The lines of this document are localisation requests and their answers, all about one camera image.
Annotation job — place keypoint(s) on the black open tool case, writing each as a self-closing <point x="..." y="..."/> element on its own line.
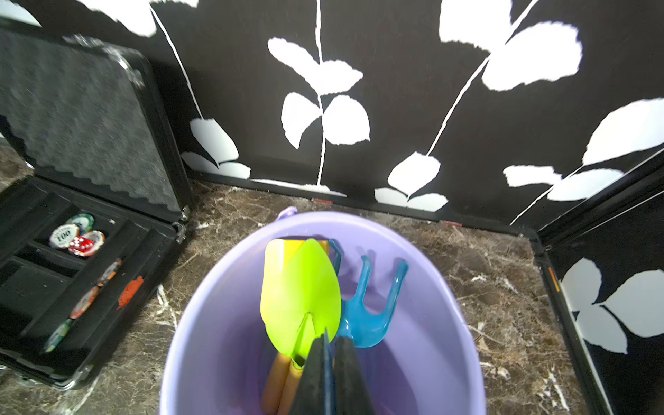
<point x="88" y="118"/>

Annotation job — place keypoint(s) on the poker chips with dice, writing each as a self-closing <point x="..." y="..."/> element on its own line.
<point x="78" y="236"/>

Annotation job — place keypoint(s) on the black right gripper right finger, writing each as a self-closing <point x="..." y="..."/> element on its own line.
<point x="351" y="392"/>

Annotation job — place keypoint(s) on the yellow toy shovel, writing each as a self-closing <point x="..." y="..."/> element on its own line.
<point x="275" y="259"/>

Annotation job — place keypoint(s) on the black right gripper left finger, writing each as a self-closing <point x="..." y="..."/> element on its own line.
<point x="314" y="392"/>

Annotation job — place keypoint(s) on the purple plastic bucket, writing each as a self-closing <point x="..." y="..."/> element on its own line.
<point x="219" y="359"/>

